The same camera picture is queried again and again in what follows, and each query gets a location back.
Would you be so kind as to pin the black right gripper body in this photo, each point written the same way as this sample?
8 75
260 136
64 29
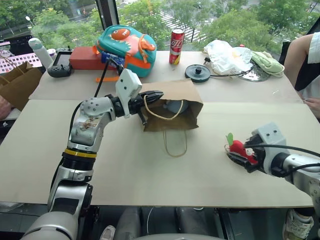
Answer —
258 155

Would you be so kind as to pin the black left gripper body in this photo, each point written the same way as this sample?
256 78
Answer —
136 105

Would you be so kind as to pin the red plush toy green leaf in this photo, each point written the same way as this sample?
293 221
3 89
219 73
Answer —
237 147

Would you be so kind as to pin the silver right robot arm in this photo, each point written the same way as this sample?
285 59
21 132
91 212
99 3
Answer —
302 172

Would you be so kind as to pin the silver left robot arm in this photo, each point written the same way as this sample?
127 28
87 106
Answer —
85 125

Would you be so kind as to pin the grey plush toy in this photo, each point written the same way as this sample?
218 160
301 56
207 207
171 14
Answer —
175 106

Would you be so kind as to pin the white plastic bag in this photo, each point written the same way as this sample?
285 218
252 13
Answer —
222 56

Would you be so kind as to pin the plain brown paper bag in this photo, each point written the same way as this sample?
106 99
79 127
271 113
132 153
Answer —
20 85

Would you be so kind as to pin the person's hand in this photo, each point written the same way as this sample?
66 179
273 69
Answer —
312 106

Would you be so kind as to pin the black round kettle base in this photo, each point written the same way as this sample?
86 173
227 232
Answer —
197 73

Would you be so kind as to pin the red cola can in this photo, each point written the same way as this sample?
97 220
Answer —
176 47

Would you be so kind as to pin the teal dinosaur backpack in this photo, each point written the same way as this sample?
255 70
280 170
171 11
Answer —
127 47

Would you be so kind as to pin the round glass lid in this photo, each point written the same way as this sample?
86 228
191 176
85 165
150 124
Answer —
252 75

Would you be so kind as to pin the red flat box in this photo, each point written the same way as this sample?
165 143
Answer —
83 58

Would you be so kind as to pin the white sneaker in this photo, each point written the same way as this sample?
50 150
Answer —
297 225

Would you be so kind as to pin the light green cloth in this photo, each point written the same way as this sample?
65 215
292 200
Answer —
267 62

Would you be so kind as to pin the black remote controller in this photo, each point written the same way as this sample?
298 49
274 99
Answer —
60 71

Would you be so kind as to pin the person in white shirt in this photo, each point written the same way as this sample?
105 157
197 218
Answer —
313 72

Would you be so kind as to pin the white insulated bottle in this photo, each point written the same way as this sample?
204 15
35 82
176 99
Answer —
41 53

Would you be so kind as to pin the grey shoe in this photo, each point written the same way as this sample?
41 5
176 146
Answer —
108 233

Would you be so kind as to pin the pink keyboard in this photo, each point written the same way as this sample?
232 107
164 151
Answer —
20 60

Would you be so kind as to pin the black monitor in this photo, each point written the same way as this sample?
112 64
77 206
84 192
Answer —
17 45

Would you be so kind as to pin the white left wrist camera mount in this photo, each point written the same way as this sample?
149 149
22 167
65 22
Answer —
128 85

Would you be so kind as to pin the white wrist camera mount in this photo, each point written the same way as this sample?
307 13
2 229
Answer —
128 85
271 136

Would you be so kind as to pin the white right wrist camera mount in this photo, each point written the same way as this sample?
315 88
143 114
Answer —
271 136

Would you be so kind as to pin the black window frame post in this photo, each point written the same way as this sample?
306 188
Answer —
107 15

